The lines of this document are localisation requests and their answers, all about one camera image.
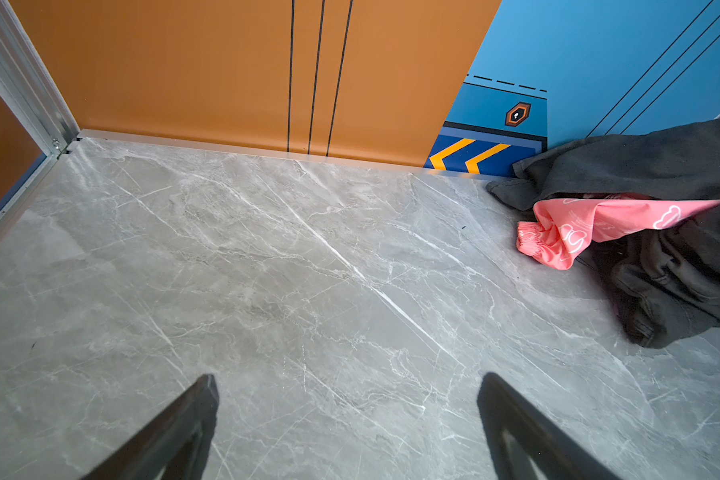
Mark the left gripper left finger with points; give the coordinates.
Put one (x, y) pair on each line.
(173, 445)

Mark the pink patterned cloth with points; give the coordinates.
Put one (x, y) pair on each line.
(564, 228)

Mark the left aluminium corner post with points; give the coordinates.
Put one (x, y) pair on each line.
(28, 89)

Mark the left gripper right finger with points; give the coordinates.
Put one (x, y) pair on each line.
(524, 443)

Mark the dark grey cloth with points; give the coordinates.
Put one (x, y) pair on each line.
(665, 284)

